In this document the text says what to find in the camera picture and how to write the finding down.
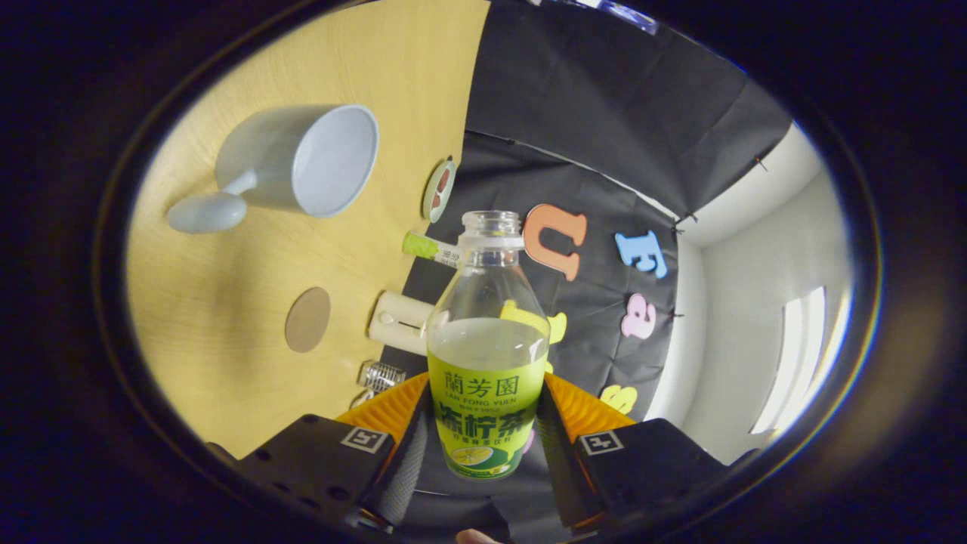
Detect ceiling light panel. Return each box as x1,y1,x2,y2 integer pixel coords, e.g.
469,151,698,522
749,286,851,435

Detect black backdrop cloth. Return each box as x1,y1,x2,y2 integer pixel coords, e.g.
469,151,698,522
378,0,794,543

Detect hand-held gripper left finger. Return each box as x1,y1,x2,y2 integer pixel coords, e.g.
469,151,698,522
238,372,434,531

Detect white toaster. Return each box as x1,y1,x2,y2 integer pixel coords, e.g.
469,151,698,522
368,291,439,356

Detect white cup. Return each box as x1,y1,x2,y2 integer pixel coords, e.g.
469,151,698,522
166,104,380,234

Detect round brown coaster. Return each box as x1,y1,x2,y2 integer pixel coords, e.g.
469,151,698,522
284,286,332,354

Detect juice bottle green label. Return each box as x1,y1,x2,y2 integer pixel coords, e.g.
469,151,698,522
425,211,551,481

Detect clear glass holder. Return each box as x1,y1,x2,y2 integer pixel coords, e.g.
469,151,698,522
357,361,407,394

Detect capped green label bottle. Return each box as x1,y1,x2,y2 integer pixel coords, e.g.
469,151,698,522
402,231,463,270

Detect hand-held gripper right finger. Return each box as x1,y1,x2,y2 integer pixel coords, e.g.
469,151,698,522
533,372,765,533

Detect wooden table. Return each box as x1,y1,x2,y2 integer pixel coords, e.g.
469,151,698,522
125,0,492,460

